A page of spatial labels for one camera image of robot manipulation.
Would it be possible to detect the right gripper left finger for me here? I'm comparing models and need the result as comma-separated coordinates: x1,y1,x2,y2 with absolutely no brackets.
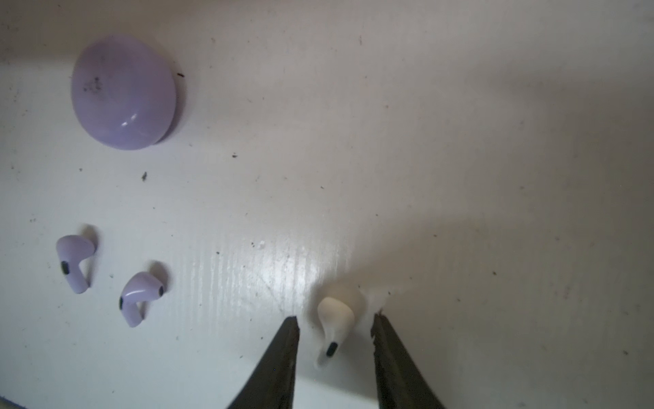
228,316,300,409

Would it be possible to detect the white earbud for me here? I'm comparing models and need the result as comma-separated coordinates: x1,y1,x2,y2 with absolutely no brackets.
315,283,366,369

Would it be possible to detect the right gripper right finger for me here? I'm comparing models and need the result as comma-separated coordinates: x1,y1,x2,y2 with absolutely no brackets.
371,313,446,409

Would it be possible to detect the purple earbud charging case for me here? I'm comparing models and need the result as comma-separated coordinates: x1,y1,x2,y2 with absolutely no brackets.
71,34,176,151

